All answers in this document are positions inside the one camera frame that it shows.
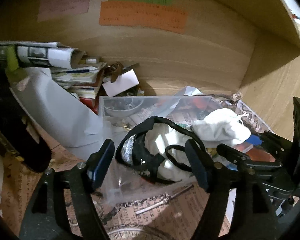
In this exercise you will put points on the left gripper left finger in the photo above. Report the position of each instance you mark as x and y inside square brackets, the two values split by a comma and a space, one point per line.
[46, 216]

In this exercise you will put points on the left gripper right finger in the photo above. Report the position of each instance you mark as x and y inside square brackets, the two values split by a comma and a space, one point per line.
[253, 216]

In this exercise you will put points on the white drawstring cloth bag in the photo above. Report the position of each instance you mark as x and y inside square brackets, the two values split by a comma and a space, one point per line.
[222, 126]

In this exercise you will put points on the black strapped white cloth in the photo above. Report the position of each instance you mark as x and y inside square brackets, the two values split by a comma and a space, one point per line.
[155, 149]

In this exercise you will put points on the clock print paper mat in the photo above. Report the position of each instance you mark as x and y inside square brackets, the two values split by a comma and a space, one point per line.
[176, 219]

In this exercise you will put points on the white paper sheet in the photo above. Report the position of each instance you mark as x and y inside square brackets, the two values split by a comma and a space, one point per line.
[60, 114]

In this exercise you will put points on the metal pen on table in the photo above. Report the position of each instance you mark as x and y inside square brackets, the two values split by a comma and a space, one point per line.
[165, 200]

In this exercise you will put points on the stack of newspapers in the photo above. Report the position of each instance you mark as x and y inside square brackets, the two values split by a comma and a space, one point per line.
[68, 66]

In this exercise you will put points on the small white cardboard box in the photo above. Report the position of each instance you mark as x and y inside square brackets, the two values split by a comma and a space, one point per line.
[124, 82]

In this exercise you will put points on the orange sticky note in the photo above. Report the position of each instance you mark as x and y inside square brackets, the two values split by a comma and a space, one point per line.
[134, 14]

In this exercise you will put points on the pink sticky note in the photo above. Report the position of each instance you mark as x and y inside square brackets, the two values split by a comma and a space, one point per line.
[50, 9]

